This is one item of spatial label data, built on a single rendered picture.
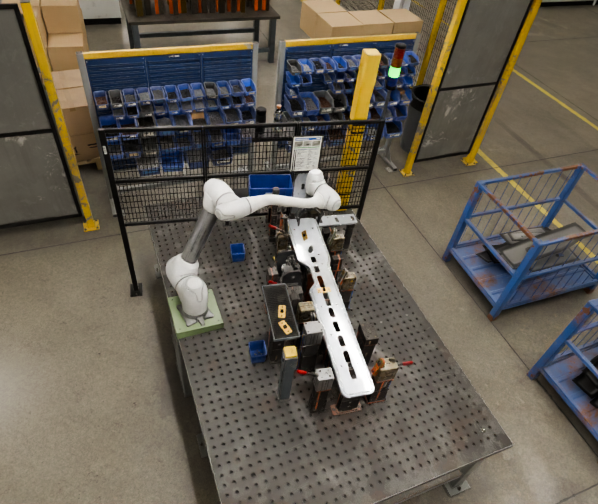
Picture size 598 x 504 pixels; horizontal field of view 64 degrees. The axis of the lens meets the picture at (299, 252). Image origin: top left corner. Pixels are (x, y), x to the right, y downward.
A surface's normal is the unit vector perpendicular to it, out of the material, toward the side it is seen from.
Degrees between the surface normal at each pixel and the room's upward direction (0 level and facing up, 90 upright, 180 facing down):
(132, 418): 0
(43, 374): 0
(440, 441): 0
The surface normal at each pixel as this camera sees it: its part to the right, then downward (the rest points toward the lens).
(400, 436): 0.10, -0.70
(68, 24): 0.29, 0.70
